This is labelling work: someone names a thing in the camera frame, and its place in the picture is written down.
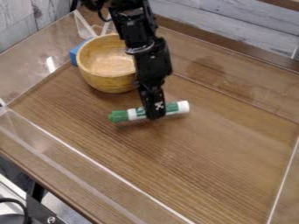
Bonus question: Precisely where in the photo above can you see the clear acrylic stand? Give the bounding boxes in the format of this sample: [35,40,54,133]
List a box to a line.
[74,10,116,39]

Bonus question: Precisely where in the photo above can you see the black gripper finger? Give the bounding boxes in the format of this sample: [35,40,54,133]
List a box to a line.
[138,86,166,120]

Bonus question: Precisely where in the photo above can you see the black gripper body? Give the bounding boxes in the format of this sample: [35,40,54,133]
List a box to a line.
[132,37,174,94]

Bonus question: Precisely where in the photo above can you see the brown wooden bowl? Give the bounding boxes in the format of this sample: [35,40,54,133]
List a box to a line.
[76,34,136,94]

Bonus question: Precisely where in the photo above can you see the black metal bracket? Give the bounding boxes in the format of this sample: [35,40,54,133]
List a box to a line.
[27,200,67,224]

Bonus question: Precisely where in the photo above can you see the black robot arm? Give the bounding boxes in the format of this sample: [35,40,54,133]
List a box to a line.
[80,0,174,120]

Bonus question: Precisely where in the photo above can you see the blue block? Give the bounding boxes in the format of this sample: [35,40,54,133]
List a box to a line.
[70,38,91,67]

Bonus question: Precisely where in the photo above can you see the green Expo marker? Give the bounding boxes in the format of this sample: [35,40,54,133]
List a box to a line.
[107,101,191,123]

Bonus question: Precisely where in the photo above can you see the black cable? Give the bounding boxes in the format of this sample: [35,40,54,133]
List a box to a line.
[0,196,43,224]

